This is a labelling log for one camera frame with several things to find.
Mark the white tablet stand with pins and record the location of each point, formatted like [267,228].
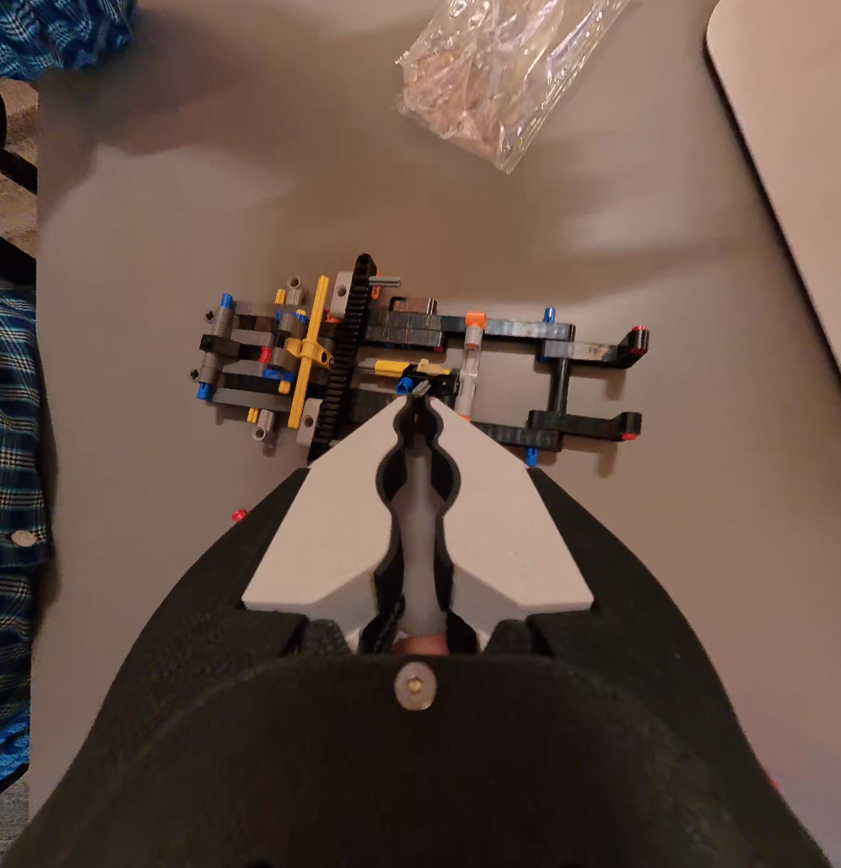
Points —
[800,135]

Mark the blue plaid shirt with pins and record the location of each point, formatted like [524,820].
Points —
[13,475]

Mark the partly built lego chassis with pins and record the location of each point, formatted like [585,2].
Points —
[339,339]

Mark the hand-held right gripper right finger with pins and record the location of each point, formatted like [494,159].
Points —
[515,542]

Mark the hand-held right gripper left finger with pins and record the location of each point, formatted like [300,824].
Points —
[312,542]

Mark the empty clear plastic bag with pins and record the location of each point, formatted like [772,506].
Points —
[501,74]

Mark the black chair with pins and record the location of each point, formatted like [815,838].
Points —
[13,173]

